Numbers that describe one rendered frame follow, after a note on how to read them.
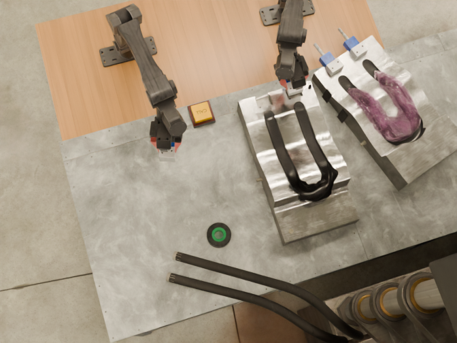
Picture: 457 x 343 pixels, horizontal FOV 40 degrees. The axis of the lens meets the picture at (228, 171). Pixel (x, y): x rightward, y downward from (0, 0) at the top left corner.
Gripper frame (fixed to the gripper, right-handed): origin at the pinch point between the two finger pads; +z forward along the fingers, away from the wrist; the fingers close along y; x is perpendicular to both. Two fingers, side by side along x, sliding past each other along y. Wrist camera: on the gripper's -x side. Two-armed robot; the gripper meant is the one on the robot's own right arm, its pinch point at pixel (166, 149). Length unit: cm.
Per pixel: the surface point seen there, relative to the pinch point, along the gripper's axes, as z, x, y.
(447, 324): -27, -76, 65
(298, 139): 1.7, 8.6, 43.2
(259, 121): -1.4, 13.5, 29.9
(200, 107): 0.5, 21.3, 10.0
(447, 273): -60, -86, 53
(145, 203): 19.6, -6.3, -7.2
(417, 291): -34, -72, 58
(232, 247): 25.9, -18.8, 22.2
